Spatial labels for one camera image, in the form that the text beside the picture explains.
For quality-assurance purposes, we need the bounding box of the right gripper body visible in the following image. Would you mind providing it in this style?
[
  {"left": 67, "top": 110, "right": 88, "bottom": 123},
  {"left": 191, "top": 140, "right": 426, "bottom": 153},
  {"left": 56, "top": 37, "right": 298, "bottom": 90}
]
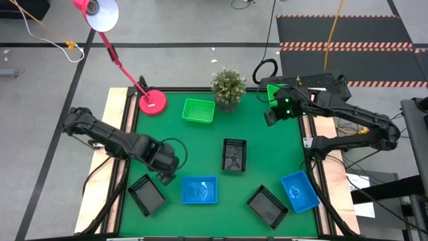
[{"left": 271, "top": 87, "right": 304, "bottom": 121}]

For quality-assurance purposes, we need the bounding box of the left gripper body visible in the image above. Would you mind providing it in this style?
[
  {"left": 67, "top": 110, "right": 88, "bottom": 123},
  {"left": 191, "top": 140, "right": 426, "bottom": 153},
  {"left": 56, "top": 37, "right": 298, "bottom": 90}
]
[{"left": 142, "top": 134, "right": 181, "bottom": 175}]

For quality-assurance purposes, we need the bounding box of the black plastic basket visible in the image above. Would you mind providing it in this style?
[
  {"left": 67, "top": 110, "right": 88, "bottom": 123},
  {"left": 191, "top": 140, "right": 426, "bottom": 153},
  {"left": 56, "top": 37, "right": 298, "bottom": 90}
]
[
  {"left": 126, "top": 173, "right": 167, "bottom": 218},
  {"left": 245, "top": 184, "right": 290, "bottom": 230},
  {"left": 221, "top": 138, "right": 248, "bottom": 173}
]

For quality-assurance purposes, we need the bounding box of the blue plastic basket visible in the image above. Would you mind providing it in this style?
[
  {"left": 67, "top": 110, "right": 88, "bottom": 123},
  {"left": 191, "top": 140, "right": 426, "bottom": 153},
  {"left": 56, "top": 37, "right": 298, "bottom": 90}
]
[
  {"left": 280, "top": 170, "right": 321, "bottom": 214},
  {"left": 181, "top": 175, "right": 219, "bottom": 205}
]

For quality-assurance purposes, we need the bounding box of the green plastic basket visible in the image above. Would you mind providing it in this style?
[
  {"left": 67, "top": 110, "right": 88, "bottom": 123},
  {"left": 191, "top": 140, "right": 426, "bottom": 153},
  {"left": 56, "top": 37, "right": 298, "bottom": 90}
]
[{"left": 181, "top": 98, "right": 216, "bottom": 125}]

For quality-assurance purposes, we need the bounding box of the artificial plant in striped pot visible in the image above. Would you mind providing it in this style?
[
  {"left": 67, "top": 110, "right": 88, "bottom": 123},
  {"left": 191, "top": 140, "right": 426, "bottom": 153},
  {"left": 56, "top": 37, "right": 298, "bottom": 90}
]
[{"left": 210, "top": 68, "right": 247, "bottom": 114}]

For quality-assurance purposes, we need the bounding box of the red desk lamp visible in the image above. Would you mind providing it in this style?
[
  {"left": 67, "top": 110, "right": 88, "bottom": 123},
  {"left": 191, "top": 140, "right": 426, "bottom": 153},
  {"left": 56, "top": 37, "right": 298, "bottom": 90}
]
[{"left": 72, "top": 0, "right": 168, "bottom": 116}]

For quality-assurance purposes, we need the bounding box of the plywood side board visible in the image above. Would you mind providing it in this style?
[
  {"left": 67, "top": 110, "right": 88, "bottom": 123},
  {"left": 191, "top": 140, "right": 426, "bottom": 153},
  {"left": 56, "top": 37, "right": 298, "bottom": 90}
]
[
  {"left": 74, "top": 87, "right": 138, "bottom": 234},
  {"left": 302, "top": 115, "right": 361, "bottom": 236}
]

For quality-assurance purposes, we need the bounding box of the black hazard-striped floor mat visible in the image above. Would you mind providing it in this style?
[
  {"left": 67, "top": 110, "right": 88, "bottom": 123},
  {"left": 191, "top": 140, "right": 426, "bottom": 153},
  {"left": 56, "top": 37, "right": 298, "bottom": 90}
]
[{"left": 276, "top": 14, "right": 428, "bottom": 88}]

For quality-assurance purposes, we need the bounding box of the white paper sheet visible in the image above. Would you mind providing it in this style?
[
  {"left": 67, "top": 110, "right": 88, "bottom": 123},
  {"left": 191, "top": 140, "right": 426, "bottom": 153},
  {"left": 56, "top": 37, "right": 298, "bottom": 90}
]
[{"left": 345, "top": 173, "right": 377, "bottom": 219}]

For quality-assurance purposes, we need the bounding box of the black bar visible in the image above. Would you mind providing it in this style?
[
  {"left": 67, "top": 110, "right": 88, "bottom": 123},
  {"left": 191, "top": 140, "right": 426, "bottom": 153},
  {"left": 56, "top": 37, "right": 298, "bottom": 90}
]
[{"left": 350, "top": 175, "right": 428, "bottom": 206}]

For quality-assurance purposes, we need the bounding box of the grey equipment stand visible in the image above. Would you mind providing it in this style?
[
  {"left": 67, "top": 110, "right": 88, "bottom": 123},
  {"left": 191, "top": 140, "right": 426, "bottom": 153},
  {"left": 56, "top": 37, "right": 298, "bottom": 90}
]
[{"left": 400, "top": 96, "right": 428, "bottom": 241}]

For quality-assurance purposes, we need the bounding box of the grey cylinder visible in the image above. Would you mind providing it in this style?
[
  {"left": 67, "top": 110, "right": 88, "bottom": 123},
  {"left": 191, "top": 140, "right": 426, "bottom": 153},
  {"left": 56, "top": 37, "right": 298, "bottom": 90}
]
[{"left": 0, "top": 68, "right": 20, "bottom": 79}]

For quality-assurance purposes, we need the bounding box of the black case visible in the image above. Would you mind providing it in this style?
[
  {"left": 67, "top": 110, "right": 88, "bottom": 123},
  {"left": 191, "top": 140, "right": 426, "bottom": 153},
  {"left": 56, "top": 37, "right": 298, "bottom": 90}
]
[{"left": 0, "top": 0, "right": 51, "bottom": 21}]

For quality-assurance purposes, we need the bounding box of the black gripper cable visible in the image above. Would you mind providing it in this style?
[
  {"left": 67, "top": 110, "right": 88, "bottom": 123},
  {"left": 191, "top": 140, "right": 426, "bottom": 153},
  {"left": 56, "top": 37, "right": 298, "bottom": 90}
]
[{"left": 161, "top": 137, "right": 189, "bottom": 171}]

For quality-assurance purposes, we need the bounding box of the black hanging cable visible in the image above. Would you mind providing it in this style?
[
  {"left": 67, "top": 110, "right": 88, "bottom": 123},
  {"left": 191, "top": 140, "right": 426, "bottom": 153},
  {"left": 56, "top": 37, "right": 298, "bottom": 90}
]
[{"left": 251, "top": 0, "right": 280, "bottom": 86}]

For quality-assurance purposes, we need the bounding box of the yellow hanging cable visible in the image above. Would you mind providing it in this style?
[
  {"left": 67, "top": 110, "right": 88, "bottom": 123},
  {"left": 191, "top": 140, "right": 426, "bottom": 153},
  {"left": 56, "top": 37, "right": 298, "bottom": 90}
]
[{"left": 322, "top": 0, "right": 346, "bottom": 72}]

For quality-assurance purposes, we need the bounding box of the black floor cable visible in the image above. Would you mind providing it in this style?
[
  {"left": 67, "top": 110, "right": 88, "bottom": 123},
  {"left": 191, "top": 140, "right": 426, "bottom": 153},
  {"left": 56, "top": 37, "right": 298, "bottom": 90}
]
[{"left": 230, "top": 0, "right": 257, "bottom": 11}]

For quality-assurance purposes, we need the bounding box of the white cable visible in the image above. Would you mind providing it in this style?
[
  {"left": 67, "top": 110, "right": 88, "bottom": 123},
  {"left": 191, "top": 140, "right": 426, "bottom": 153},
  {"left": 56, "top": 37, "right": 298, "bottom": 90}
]
[{"left": 12, "top": 0, "right": 86, "bottom": 64}]

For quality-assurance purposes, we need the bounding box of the orange extension cord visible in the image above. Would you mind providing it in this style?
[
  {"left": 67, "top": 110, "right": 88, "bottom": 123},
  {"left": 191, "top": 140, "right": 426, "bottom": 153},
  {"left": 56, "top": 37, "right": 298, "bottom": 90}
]
[{"left": 7, "top": 0, "right": 77, "bottom": 52}]

